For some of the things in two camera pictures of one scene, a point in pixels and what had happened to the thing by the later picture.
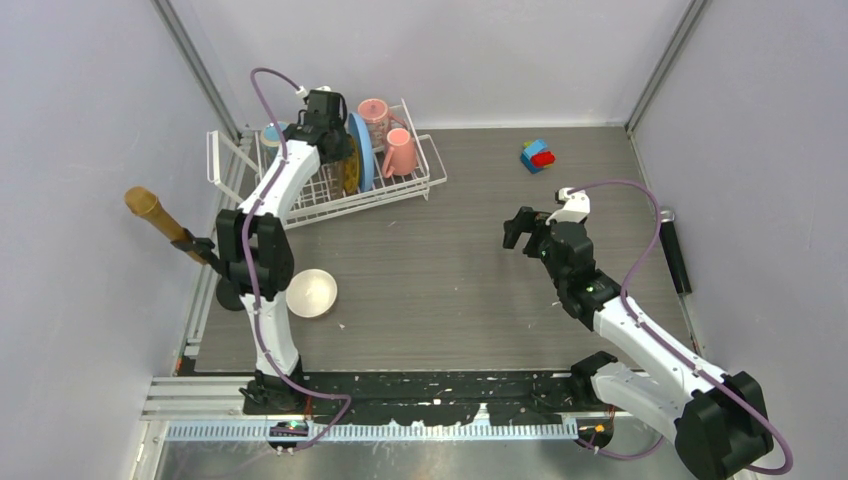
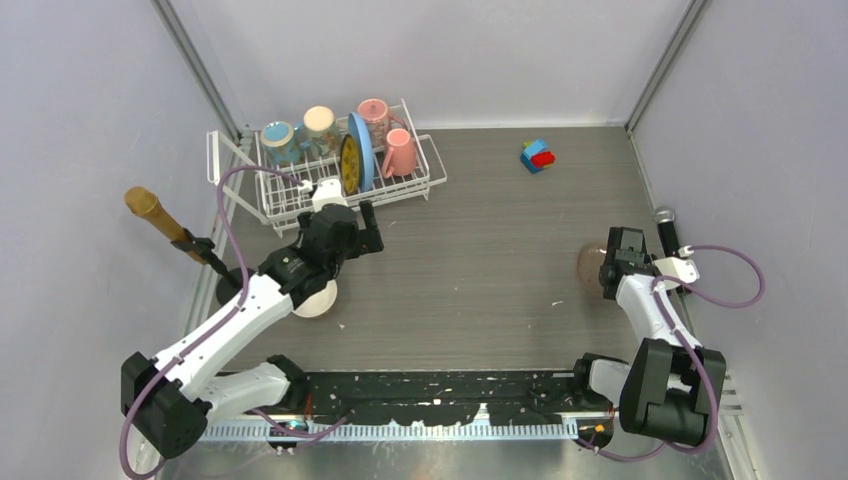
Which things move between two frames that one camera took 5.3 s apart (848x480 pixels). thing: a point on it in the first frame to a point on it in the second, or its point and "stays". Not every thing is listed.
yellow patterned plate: (352, 171) stays
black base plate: (428, 400) stays
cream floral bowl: (311, 293) stays
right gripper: (523, 222) to (649, 260)
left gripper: (345, 150) to (366, 239)
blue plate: (362, 142) stays
